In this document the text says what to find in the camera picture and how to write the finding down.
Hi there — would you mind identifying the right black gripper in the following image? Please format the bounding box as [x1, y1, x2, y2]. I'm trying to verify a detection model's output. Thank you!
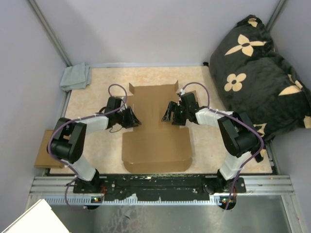
[161, 102, 189, 126]

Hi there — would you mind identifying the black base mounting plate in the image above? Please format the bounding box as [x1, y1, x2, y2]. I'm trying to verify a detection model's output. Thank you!
[73, 174, 246, 201]

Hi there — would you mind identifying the aluminium frame rail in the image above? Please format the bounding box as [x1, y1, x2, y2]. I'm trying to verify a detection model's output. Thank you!
[27, 174, 294, 210]

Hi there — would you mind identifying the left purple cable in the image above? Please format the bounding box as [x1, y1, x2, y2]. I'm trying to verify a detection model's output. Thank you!
[46, 83, 129, 212]

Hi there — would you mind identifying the black floral pillow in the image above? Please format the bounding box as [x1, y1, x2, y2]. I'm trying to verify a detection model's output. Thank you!
[208, 15, 311, 143]

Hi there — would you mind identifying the brown cardboard box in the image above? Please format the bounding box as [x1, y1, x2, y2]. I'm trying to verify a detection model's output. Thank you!
[121, 82, 193, 174]

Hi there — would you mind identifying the grey folded cloth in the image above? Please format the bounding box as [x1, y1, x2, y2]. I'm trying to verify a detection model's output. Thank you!
[60, 62, 91, 91]

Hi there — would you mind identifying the white board corner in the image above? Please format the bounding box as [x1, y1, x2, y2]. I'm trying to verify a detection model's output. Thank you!
[2, 199, 70, 233]

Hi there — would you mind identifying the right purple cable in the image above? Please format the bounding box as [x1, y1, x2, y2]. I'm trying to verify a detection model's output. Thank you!
[181, 82, 265, 211]

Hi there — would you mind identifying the purple cable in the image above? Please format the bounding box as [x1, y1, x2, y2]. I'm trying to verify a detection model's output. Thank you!
[46, 83, 129, 212]
[181, 82, 265, 211]

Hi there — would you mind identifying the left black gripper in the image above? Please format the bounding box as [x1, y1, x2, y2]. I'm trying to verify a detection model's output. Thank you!
[115, 106, 141, 129]

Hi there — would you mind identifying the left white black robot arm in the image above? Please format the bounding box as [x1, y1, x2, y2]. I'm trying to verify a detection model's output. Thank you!
[47, 97, 141, 193]

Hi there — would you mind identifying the small folded cardboard box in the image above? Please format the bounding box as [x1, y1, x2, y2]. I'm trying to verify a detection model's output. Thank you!
[34, 130, 64, 168]

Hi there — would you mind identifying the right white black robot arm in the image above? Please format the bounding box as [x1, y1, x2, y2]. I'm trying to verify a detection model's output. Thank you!
[162, 93, 264, 192]

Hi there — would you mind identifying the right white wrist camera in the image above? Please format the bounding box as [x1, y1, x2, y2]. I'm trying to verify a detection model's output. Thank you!
[177, 89, 185, 99]

